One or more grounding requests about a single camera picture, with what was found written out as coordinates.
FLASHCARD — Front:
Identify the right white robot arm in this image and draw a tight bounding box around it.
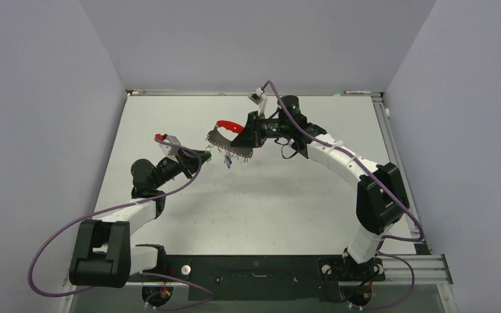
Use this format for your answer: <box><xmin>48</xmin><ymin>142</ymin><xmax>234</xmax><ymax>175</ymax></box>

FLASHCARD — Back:
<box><xmin>228</xmin><ymin>89</ymin><xmax>409</xmax><ymax>279</ymax></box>

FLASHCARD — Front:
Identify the aluminium rail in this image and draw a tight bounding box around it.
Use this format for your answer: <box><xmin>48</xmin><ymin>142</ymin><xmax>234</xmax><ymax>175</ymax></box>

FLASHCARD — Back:
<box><xmin>371</xmin><ymin>95</ymin><xmax>427</xmax><ymax>245</ymax></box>
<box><xmin>62</xmin><ymin>254</ymin><xmax>455</xmax><ymax>286</ymax></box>
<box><xmin>126</xmin><ymin>89</ymin><xmax>383</xmax><ymax>97</ymax></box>

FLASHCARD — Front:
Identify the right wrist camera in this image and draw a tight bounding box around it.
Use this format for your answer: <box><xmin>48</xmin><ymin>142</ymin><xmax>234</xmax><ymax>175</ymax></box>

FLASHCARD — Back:
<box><xmin>248</xmin><ymin>87</ymin><xmax>268</xmax><ymax>115</ymax></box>

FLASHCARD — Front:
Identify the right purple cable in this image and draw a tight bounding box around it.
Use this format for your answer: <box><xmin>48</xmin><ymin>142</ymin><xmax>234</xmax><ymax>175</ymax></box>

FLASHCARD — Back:
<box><xmin>261</xmin><ymin>80</ymin><xmax>425</xmax><ymax>312</ymax></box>

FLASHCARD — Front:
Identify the aluminium front rail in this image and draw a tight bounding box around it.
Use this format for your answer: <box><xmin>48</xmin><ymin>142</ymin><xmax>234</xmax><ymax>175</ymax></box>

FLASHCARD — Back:
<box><xmin>62</xmin><ymin>254</ymin><xmax>455</xmax><ymax>286</ymax></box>

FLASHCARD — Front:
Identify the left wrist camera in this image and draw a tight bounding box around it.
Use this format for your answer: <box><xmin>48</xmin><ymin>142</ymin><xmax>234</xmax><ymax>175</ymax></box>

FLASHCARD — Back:
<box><xmin>155</xmin><ymin>134</ymin><xmax>181</xmax><ymax>158</ymax></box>

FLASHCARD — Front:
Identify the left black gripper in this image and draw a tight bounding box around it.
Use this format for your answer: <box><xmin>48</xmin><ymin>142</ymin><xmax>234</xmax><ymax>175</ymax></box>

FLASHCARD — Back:
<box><xmin>153</xmin><ymin>146</ymin><xmax>211</xmax><ymax>189</ymax></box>

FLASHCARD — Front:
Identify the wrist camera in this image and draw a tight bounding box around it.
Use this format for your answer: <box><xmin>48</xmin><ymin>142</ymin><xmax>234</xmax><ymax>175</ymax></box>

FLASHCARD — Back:
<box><xmin>248</xmin><ymin>87</ymin><xmax>268</xmax><ymax>115</ymax></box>
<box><xmin>155</xmin><ymin>134</ymin><xmax>181</xmax><ymax>158</ymax></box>

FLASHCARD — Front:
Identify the red-handled metal key holder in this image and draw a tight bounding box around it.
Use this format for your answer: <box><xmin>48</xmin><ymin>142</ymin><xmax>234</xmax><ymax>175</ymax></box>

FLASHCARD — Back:
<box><xmin>206</xmin><ymin>120</ymin><xmax>253</xmax><ymax>162</ymax></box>

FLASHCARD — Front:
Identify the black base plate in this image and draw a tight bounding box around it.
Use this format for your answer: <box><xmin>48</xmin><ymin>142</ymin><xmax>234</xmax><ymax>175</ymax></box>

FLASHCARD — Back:
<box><xmin>125</xmin><ymin>254</ymin><xmax>386</xmax><ymax>303</ymax></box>

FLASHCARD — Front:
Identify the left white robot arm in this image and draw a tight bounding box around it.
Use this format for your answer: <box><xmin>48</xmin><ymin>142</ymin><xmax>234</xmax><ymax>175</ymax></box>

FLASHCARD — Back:
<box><xmin>68</xmin><ymin>149</ymin><xmax>211</xmax><ymax>288</ymax></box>

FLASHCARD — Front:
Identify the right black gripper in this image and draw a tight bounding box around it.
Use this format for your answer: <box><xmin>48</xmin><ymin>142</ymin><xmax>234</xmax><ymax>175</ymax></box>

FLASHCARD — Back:
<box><xmin>232</xmin><ymin>110</ymin><xmax>291</xmax><ymax>148</ymax></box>

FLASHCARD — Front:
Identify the aluminium right rail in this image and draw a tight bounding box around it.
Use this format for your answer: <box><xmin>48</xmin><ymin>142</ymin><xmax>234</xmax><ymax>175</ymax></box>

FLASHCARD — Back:
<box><xmin>371</xmin><ymin>95</ymin><xmax>427</xmax><ymax>245</ymax></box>

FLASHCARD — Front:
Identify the aluminium back rail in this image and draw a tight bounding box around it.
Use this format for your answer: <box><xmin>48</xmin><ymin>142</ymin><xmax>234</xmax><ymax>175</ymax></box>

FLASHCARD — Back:
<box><xmin>126</xmin><ymin>89</ymin><xmax>383</xmax><ymax>97</ymax></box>

